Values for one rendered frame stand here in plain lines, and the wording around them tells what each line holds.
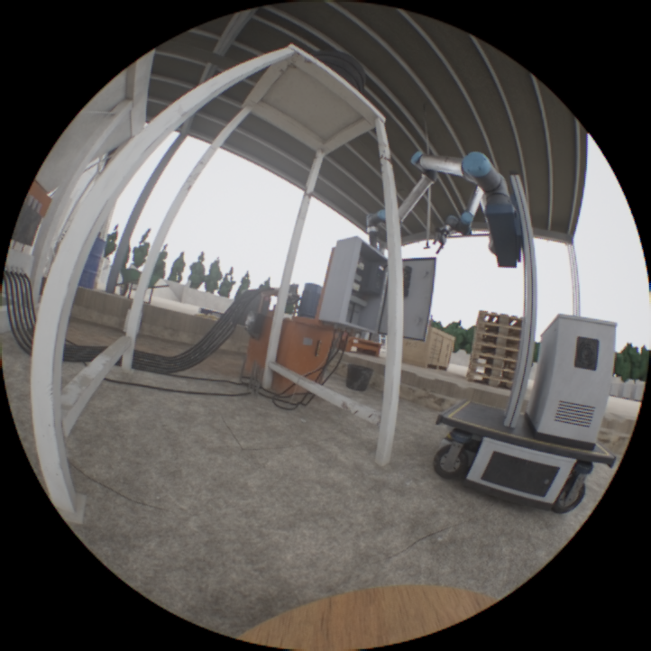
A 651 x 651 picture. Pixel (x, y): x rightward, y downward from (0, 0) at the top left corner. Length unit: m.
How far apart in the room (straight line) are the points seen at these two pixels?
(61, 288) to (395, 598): 0.75
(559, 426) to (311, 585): 0.99
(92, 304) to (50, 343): 2.93
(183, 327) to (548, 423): 3.58
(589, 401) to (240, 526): 1.28
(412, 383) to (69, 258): 2.79
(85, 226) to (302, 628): 0.73
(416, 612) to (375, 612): 0.06
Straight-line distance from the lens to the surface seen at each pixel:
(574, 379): 1.08
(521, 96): 5.01
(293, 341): 1.73
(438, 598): 0.41
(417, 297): 1.54
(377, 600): 0.38
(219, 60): 4.57
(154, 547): 0.65
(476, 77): 4.82
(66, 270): 0.55
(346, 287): 1.36
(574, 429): 1.12
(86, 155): 2.85
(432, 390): 2.57
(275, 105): 2.40
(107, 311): 3.38
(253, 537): 0.67
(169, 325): 3.23
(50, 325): 0.55
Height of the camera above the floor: 0.56
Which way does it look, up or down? 2 degrees up
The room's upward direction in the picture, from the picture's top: 13 degrees clockwise
